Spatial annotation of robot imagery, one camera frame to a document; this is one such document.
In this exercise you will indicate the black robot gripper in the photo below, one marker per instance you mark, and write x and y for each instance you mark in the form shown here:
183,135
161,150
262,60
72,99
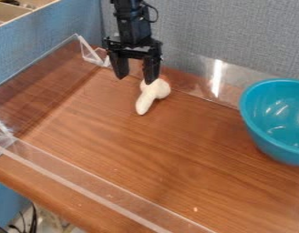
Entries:
134,43

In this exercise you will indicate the white plush mushroom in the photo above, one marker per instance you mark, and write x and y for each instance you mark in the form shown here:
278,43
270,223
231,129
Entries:
151,92

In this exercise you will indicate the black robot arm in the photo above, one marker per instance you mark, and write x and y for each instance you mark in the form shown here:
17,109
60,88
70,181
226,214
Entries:
132,6

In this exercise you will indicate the blue plastic bowl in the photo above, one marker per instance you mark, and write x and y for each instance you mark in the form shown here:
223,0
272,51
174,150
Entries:
269,107

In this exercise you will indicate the clear acrylic back barrier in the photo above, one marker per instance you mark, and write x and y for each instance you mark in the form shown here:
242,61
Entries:
206,77

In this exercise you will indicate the clear acrylic barrier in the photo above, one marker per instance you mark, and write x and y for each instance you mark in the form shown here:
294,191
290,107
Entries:
94,187
206,77

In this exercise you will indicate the wooden shelf unit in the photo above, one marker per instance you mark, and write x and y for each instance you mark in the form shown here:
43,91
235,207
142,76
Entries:
13,9

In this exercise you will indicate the clear acrylic front barrier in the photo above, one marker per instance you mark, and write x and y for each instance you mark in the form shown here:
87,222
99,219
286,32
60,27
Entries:
94,187

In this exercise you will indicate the clear acrylic corner bracket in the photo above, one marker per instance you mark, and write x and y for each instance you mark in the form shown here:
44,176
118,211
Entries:
94,55

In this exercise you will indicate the clear acrylic left bracket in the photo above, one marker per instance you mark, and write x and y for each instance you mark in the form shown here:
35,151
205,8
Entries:
1,136

